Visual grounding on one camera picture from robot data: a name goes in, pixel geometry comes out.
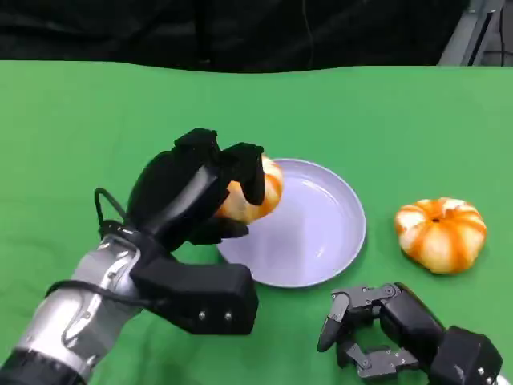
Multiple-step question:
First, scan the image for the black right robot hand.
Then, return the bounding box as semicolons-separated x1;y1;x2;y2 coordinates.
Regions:
317;282;446;380

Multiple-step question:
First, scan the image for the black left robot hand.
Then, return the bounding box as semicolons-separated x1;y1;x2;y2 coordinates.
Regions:
126;128;266;254

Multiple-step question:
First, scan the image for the orange and white bread roll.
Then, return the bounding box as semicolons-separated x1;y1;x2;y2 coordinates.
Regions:
214;154;285;224
394;197;488;275

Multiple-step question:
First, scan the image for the green table cloth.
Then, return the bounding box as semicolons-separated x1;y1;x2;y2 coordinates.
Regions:
0;59;513;385

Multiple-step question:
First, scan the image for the lilac plate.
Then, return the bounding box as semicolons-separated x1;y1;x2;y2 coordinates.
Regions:
216;158;366;289

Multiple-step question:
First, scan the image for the black backdrop cloth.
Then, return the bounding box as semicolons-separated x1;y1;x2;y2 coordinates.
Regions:
0;0;470;74

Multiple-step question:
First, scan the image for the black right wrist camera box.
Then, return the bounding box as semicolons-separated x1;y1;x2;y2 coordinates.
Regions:
428;325;504;385

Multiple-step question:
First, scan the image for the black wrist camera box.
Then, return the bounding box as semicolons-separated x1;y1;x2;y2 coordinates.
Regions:
130;258;260;336
428;325;504;385

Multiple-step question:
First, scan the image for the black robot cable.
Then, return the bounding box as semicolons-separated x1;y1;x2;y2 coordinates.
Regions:
94;187;133;237
46;280;169;309

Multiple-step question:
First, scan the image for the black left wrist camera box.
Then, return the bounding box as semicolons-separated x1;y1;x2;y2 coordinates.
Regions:
130;258;260;336

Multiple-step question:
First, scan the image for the grey metal frame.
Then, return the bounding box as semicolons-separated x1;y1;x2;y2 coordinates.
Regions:
436;0;513;68

